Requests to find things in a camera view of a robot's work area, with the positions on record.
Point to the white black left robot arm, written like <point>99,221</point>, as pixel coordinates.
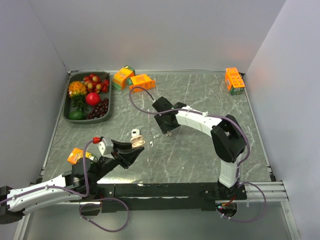
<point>78,184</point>

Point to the beige earbud charging case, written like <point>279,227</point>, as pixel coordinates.
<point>137,141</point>

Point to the red apple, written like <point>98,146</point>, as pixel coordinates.
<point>93,99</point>

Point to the orange green carton upright back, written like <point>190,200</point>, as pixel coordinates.
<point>119,81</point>

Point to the white earbud charging case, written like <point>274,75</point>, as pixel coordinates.
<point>135,132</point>

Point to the orange green carton near left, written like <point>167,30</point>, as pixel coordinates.
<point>77,154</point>

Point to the green avocado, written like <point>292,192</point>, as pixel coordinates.
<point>77,115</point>

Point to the dark green fruit tray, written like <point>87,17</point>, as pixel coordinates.
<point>67,102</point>

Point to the orange carton lying back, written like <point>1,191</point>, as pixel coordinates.
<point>141,80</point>

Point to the dark red grape bunch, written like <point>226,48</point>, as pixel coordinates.
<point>99,110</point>

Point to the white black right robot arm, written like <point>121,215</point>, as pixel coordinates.
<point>228,142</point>

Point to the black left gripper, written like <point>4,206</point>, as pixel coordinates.
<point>124,154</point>

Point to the orange spiky fruit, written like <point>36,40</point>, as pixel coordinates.
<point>77,88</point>

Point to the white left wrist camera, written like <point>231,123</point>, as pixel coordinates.
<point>104,144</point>

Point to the orange green carton right corner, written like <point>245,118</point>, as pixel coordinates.
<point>234,81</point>

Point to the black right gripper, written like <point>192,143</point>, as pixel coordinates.
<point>164,128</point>

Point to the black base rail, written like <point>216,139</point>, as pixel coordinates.
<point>165,196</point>

